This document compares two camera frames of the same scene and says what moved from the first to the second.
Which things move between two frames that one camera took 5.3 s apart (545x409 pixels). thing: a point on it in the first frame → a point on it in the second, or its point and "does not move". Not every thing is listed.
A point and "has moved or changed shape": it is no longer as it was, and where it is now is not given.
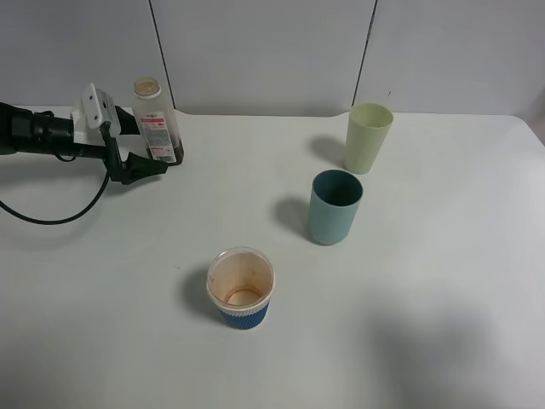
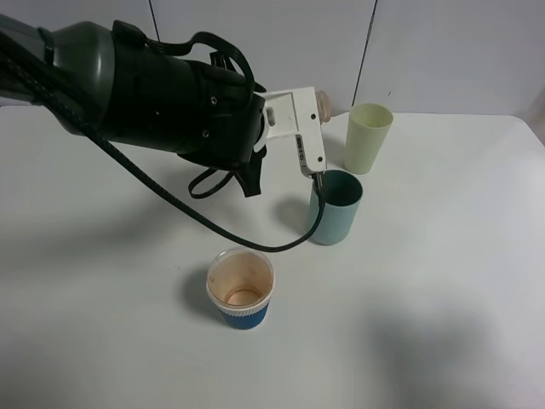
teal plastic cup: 335,199 does not move
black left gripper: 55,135 → 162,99
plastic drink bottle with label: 157,122 has moved or changed shape
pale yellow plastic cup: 367,128 does not move
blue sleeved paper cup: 240,283 does not move
